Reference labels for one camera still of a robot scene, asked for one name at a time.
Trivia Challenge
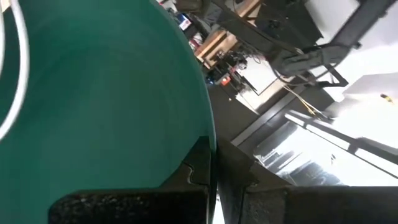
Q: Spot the dark green plate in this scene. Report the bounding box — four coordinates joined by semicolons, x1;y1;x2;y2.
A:
0;0;218;224

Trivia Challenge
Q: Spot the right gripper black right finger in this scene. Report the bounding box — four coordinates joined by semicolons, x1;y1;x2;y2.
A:
217;139;398;224

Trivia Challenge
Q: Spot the white wire dish rack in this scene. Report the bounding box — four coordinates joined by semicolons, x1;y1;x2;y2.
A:
0;0;31;141

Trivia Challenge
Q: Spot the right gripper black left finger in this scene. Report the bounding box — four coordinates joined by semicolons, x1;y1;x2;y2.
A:
48;136;215;224

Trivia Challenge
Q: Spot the thin yellow cable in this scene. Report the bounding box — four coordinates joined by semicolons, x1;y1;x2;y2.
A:
284;85;330;121

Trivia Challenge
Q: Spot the wooden shelf with clutter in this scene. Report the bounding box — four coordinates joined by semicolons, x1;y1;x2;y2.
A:
194;27;240;69

